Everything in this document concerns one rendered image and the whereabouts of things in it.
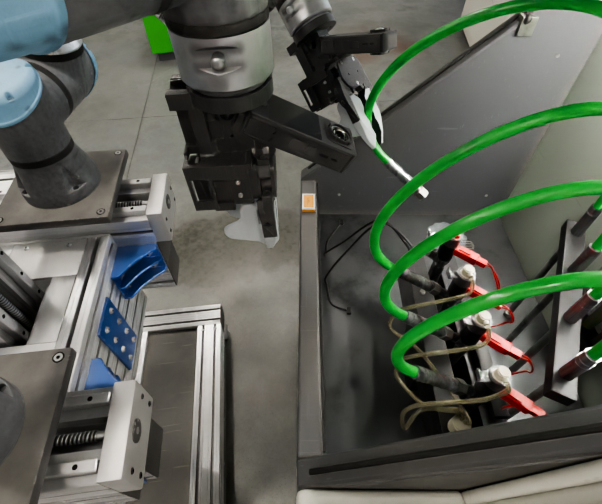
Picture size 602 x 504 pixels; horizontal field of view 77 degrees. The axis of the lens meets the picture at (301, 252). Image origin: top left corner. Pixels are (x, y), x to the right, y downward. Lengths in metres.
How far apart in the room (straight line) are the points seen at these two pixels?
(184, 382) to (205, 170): 1.21
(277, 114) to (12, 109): 0.54
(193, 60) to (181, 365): 1.32
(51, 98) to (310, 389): 0.68
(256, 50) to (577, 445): 0.44
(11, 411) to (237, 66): 0.51
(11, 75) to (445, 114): 0.80
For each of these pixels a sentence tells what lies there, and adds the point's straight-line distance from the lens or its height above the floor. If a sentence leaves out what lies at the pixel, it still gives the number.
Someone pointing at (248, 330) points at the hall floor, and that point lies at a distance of 1.78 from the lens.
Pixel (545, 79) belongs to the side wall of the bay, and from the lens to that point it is 0.95.
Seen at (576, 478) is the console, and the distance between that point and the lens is 0.49.
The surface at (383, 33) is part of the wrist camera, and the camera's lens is 0.62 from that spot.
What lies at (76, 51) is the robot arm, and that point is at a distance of 0.90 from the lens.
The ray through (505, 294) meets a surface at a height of 1.29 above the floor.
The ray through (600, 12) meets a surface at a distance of 0.59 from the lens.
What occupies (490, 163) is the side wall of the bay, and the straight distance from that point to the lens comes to 1.03.
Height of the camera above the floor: 1.57
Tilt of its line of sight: 51 degrees down
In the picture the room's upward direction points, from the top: straight up
